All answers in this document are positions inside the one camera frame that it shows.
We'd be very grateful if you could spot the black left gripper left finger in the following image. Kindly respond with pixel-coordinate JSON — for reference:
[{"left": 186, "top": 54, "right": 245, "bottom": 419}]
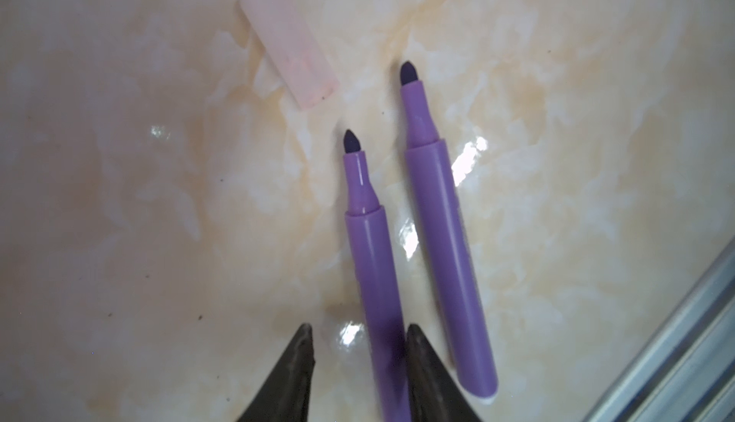
[{"left": 237, "top": 324, "right": 315, "bottom": 422}]

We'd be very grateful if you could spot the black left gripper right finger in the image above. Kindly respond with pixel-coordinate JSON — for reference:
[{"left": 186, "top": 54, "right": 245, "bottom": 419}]
[{"left": 406, "top": 324, "right": 480, "bottom": 422}]

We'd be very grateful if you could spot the purple marker pen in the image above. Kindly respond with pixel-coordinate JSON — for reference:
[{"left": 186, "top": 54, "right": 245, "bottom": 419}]
[
  {"left": 399, "top": 61, "right": 499, "bottom": 400},
  {"left": 343, "top": 130, "right": 411, "bottom": 421}
]

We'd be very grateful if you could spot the translucent pen cap on table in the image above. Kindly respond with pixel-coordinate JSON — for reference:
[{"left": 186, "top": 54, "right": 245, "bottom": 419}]
[{"left": 239, "top": 0, "right": 339, "bottom": 110}]

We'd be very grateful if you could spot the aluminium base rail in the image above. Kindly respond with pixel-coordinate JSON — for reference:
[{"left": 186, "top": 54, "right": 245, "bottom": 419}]
[{"left": 585, "top": 242, "right": 734, "bottom": 421}]

